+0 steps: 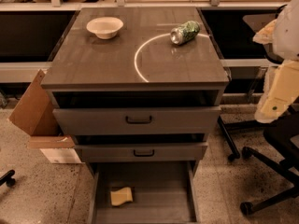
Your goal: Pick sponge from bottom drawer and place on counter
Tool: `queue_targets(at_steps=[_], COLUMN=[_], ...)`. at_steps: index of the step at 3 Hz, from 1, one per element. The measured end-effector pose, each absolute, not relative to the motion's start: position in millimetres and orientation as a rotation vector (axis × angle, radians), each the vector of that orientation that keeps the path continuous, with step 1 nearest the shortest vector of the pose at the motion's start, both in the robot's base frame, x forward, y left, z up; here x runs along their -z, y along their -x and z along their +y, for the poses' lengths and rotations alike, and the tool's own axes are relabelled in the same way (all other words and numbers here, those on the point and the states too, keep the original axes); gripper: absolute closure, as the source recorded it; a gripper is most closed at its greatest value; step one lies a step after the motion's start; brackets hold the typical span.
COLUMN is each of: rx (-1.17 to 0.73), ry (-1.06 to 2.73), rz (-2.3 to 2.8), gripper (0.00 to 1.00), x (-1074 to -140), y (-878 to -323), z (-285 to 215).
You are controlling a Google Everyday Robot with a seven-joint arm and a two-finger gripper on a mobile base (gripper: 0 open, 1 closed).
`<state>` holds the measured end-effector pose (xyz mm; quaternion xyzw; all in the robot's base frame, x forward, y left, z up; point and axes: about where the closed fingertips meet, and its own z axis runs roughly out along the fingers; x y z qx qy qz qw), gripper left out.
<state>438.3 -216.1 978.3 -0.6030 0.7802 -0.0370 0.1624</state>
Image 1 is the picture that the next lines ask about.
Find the yellow sponge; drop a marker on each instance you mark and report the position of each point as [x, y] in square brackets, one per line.
[121, 196]

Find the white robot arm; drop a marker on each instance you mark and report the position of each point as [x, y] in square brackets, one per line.
[282, 90]

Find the grey drawer cabinet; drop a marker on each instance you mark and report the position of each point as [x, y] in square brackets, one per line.
[138, 68]

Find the middle grey drawer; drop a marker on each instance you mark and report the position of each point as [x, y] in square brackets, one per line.
[142, 152]

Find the grey drawer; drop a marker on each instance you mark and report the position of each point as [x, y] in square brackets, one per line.
[163, 193]
[123, 121]
[142, 152]

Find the top grey drawer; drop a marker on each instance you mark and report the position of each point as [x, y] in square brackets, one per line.
[123, 121]

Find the bottom grey drawer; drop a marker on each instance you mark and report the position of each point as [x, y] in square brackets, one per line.
[163, 193]

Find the crushed green soda can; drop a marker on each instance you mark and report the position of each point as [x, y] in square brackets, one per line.
[184, 32]

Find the white ceramic bowl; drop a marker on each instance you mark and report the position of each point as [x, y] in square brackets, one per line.
[105, 27]

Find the brown cardboard box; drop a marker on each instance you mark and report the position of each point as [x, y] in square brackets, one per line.
[33, 114]

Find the black side table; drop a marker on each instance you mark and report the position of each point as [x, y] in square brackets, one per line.
[235, 39]

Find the black chair wheel leg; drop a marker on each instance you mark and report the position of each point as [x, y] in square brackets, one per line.
[8, 179]

